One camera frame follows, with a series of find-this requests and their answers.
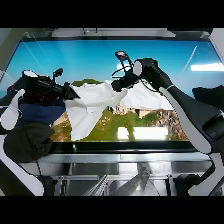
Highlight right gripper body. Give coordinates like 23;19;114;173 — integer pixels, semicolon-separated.
111;73;140;93

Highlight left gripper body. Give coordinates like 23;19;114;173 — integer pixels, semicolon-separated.
34;77;81;101

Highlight white shirt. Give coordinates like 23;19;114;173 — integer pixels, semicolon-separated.
64;79;175;142

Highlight blue garment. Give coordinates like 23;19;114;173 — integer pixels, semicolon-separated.
18;102;67;126

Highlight dark green garment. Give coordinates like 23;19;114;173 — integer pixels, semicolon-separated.
3;120;56;164

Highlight black garment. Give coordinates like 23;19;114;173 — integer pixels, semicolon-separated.
192;85;224;112

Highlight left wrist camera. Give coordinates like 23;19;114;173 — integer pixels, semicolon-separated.
51;67;65;88

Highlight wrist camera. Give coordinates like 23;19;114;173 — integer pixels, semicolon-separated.
51;67;65;88
114;50;133;73

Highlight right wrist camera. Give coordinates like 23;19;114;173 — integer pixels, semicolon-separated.
114;50;133;73

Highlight silver frame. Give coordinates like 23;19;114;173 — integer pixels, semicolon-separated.
0;28;224;197

